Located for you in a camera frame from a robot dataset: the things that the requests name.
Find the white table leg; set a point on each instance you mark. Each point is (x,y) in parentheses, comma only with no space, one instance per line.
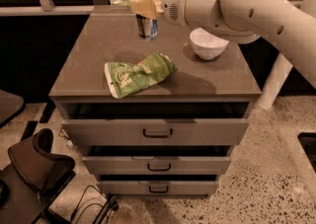
(274,82)

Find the white bowl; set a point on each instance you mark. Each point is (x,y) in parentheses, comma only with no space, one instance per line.
(205,45)

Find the green chip bag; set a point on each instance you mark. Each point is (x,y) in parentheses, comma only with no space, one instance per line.
(124,79)

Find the dark round table edge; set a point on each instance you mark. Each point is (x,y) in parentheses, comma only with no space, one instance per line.
(10,106)

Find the grey drawer cabinet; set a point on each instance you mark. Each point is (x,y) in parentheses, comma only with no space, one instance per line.
(150,117)

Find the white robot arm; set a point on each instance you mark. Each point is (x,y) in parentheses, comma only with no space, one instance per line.
(290,30)

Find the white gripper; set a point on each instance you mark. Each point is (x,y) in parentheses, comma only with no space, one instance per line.
(173,7)

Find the black office chair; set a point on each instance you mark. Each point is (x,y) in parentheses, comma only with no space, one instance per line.
(33,180)

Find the middle drawer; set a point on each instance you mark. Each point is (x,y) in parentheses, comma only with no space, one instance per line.
(128,165)

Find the bottom drawer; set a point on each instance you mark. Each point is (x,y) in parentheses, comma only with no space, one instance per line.
(158,188)

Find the top drawer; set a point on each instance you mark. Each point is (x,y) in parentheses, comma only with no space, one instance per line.
(155,132)

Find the drawer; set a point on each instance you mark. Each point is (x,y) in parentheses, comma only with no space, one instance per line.
(155,132)
(158,188)
(128,165)

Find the redbull can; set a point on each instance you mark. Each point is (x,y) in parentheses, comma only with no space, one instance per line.
(147,28)

